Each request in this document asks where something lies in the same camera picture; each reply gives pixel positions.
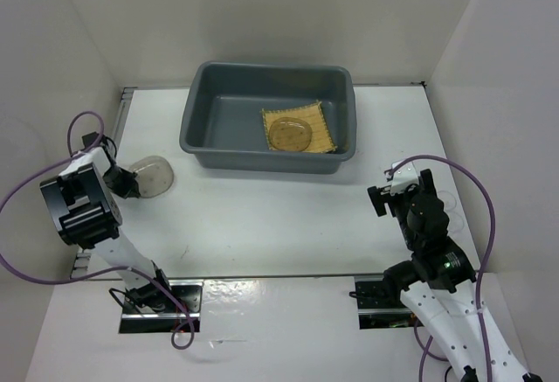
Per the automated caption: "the clear glass cup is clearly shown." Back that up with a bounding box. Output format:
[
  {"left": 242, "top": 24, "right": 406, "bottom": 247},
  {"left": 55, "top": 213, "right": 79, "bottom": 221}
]
[
  {"left": 437, "top": 191, "right": 458, "bottom": 212},
  {"left": 447, "top": 212, "right": 465, "bottom": 235}
]

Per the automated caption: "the clear glass plate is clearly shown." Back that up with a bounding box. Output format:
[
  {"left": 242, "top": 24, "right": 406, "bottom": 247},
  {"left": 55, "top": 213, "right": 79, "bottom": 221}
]
[
  {"left": 267, "top": 117, "right": 313, "bottom": 152},
  {"left": 130, "top": 156, "right": 175, "bottom": 198}
]

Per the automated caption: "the yellow woven bamboo mat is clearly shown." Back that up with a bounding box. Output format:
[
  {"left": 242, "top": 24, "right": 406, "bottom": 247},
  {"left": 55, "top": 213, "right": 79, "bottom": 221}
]
[{"left": 261, "top": 100, "right": 336, "bottom": 154}]

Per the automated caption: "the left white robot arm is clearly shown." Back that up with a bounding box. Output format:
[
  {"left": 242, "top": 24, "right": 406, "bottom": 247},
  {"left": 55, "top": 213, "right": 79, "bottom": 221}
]
[{"left": 40, "top": 147, "right": 174, "bottom": 313}]

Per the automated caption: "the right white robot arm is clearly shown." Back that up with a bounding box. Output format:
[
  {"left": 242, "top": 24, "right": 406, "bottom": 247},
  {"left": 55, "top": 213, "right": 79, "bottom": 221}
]
[{"left": 368, "top": 165, "right": 539, "bottom": 381}]

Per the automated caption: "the grey plastic bin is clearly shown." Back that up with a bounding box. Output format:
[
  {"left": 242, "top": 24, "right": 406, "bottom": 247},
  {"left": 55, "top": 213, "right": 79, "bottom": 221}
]
[{"left": 178, "top": 61, "right": 357, "bottom": 174}]

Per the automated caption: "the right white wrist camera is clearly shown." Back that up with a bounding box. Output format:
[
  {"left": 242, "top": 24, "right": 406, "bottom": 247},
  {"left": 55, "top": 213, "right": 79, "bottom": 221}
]
[{"left": 384, "top": 160, "right": 419, "bottom": 196}]

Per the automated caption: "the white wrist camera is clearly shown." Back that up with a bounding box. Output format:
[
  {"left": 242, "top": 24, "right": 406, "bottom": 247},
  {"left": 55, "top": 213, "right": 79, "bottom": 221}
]
[
  {"left": 384, "top": 160, "right": 419, "bottom": 196},
  {"left": 69, "top": 132, "right": 117, "bottom": 175}
]

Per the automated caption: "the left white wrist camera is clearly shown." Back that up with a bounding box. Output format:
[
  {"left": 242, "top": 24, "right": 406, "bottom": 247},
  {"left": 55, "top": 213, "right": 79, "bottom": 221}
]
[{"left": 69, "top": 132, "right": 117, "bottom": 175}]

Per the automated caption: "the aluminium table rail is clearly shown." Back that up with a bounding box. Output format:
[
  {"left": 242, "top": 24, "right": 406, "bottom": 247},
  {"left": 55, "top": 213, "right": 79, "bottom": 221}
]
[{"left": 66, "top": 87, "right": 137, "bottom": 278}]

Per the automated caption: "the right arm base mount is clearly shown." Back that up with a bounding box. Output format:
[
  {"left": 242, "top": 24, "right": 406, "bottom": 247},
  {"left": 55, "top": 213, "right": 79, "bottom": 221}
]
[{"left": 349, "top": 274, "right": 417, "bottom": 330}]

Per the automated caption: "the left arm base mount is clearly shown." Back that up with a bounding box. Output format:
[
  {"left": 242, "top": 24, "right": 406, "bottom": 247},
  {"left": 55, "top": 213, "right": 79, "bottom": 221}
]
[{"left": 108, "top": 280, "right": 204, "bottom": 334}]

